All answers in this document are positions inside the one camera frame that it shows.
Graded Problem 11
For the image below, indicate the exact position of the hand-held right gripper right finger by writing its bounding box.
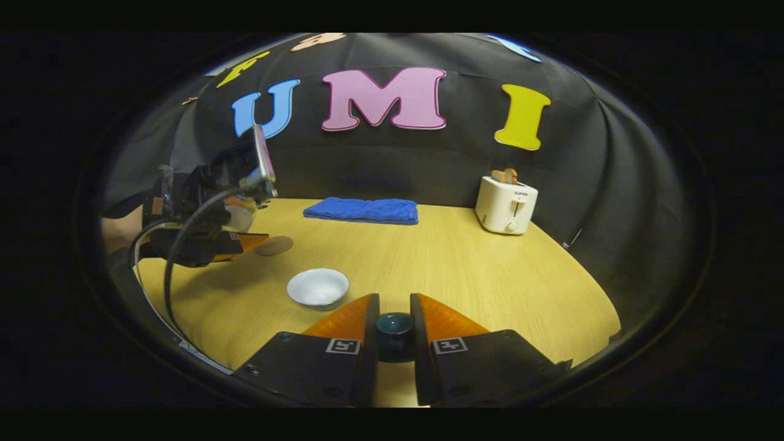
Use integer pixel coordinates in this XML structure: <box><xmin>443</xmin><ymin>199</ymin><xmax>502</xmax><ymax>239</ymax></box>
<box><xmin>409</xmin><ymin>293</ymin><xmax>574</xmax><ymax>408</ymax></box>

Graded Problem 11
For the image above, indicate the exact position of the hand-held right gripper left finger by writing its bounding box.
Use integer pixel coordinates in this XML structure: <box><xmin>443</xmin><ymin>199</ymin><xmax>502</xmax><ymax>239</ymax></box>
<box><xmin>236</xmin><ymin>293</ymin><xmax>381</xmax><ymax>408</ymax></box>

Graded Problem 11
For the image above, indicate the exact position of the dark teal teacup lid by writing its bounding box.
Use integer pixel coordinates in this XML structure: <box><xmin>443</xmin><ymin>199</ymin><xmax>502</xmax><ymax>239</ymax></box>
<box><xmin>375</xmin><ymin>312</ymin><xmax>417</xmax><ymax>364</ymax></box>

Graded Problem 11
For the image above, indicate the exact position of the round brown coaster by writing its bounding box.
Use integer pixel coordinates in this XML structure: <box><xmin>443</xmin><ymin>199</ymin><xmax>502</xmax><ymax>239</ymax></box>
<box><xmin>254</xmin><ymin>236</ymin><xmax>295</xmax><ymax>257</ymax></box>

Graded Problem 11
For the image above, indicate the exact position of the white teacup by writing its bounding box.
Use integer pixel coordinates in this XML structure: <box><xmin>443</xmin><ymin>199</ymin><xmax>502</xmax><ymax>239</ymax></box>
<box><xmin>286</xmin><ymin>268</ymin><xmax>350</xmax><ymax>312</ymax></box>

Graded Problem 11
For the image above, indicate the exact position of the blue folded towel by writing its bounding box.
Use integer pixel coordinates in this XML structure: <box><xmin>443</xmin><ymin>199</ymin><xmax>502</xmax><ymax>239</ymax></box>
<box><xmin>303</xmin><ymin>197</ymin><xmax>420</xmax><ymax>226</ymax></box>

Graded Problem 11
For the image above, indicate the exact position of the black backdrop cloth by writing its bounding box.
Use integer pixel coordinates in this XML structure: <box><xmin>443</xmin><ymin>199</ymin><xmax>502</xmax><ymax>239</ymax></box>
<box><xmin>101</xmin><ymin>32</ymin><xmax>693</xmax><ymax>331</ymax></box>

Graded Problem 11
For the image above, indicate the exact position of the white toaster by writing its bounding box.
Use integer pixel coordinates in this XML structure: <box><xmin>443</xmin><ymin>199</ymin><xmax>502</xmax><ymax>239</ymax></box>
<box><xmin>475</xmin><ymin>176</ymin><xmax>540</xmax><ymax>236</ymax></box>

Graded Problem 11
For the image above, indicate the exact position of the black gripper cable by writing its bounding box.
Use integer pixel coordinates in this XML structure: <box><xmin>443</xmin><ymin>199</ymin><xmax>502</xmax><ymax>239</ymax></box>
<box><xmin>162</xmin><ymin>176</ymin><xmax>271</xmax><ymax>345</ymax></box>

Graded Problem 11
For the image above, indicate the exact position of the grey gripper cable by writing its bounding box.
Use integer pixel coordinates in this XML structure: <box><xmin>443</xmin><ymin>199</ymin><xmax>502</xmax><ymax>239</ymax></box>
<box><xmin>129</xmin><ymin>219</ymin><xmax>235</xmax><ymax>375</ymax></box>

